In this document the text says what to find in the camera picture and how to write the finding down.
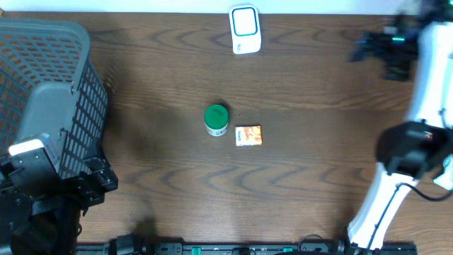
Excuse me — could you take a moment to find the light green snack packet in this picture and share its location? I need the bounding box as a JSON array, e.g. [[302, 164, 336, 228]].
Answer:
[[433, 154, 453, 191]]

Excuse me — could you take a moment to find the grey plastic basket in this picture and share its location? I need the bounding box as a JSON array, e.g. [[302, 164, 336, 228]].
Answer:
[[1, 18, 108, 179]]

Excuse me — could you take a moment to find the green lid jar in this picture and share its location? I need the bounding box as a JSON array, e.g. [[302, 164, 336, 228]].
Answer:
[[204, 104, 229, 137]]

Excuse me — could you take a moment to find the white barcode scanner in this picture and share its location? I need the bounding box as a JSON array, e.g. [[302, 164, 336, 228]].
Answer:
[[229, 5, 262, 55]]

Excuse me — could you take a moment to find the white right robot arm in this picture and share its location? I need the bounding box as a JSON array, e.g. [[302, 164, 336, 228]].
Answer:
[[332, 1, 452, 254]]

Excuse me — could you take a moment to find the small orange box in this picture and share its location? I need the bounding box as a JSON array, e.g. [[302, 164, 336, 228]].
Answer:
[[235, 125, 263, 147]]

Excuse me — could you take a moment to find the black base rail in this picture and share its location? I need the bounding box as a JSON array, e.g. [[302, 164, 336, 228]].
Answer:
[[76, 234, 418, 255]]

